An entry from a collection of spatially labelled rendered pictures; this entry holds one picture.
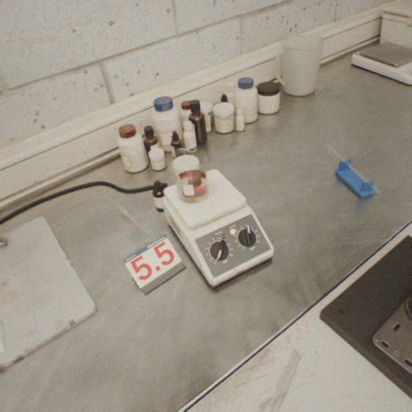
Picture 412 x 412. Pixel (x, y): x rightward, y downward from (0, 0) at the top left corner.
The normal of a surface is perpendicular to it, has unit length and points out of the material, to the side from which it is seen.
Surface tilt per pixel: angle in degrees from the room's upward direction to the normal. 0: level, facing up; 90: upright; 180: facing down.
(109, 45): 90
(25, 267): 0
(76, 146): 90
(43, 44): 90
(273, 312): 0
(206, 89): 90
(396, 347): 1
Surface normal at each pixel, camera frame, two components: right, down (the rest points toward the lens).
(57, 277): -0.09, -0.73
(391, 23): -0.80, 0.49
